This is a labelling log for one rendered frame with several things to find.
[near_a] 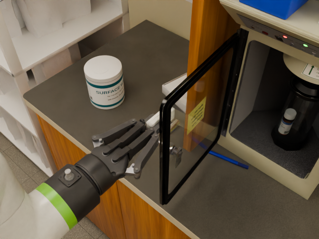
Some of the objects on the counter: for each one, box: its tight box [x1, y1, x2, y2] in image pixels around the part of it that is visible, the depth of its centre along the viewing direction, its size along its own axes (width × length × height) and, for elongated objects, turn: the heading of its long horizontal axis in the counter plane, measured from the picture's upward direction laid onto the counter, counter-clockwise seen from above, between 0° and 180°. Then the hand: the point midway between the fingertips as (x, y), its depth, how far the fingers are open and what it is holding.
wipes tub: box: [84, 55, 125, 110], centre depth 125 cm, size 13×13×15 cm
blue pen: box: [208, 150, 249, 169], centre depth 111 cm, size 1×14×1 cm, turn 62°
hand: (159, 119), depth 73 cm, fingers closed
